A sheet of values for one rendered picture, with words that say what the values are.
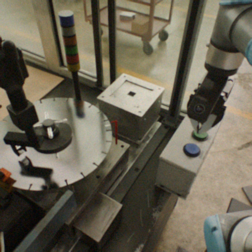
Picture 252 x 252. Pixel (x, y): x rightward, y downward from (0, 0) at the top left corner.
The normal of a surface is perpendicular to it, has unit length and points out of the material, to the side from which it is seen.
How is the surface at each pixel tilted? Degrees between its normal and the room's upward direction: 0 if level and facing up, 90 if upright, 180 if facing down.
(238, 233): 35
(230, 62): 90
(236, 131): 0
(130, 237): 0
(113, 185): 0
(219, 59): 89
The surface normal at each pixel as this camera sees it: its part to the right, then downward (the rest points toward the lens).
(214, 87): -0.24, -0.26
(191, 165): 0.02, -0.70
